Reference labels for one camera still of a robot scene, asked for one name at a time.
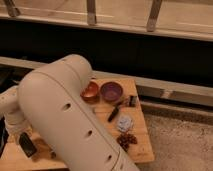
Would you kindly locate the black eraser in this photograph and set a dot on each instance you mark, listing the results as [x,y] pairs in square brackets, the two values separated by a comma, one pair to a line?
[27,145]

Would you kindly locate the crumpled white blue cloth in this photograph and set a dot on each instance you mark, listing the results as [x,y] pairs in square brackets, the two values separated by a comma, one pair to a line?
[124,123]

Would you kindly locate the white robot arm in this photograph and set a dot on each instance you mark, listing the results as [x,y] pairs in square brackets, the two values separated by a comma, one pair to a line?
[49,98]

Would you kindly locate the bunch of red grapes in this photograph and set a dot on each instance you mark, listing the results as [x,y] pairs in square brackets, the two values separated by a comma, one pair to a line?
[125,140]

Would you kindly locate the orange bowl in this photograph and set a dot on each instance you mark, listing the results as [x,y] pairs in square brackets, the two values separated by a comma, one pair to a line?
[91,91]

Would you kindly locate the purple bowl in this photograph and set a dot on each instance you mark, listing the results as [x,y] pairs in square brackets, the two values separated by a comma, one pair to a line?
[111,91]

